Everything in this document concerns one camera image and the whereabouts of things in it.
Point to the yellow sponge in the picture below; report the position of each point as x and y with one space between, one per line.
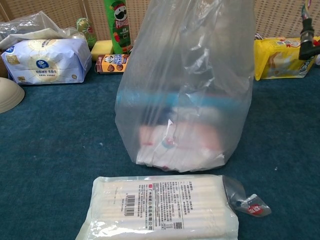
100 50

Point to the wicker folding screen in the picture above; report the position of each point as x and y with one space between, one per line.
275 15

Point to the brown chocolate biscuit box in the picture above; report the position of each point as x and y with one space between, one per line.
110 63

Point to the beige bowl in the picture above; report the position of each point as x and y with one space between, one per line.
10 95

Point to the teal table cloth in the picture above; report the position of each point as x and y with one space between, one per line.
50 150

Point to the crumpled clear bag with items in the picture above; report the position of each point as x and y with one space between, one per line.
30 27

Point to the clear plastic shopping bag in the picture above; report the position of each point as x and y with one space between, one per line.
187 75

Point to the white pink wipes pack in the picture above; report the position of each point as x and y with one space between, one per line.
162 150

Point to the small grey red-label sachet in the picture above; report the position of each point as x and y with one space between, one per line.
255 207

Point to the yellow wafer pack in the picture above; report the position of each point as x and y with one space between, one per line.
275 60

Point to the green Pringles can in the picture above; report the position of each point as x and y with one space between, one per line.
120 25

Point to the white tissue pack blue logo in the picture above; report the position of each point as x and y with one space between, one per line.
45 65

